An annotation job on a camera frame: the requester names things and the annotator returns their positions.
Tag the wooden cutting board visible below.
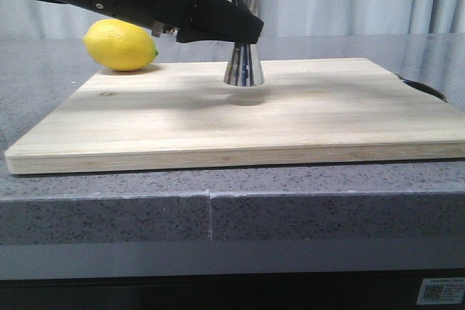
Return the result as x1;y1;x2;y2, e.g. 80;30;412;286
5;58;464;174

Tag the grey curtain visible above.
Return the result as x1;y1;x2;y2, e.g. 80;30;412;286
1;0;464;39

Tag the white QR label sticker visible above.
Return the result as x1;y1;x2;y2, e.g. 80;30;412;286
416;277;464;306

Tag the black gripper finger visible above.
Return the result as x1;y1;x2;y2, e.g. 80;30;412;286
177;0;264;44

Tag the steel hourglass jigger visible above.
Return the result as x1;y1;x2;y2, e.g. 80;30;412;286
224;0;264;87

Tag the yellow lemon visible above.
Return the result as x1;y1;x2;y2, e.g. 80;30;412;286
83;19;158;71

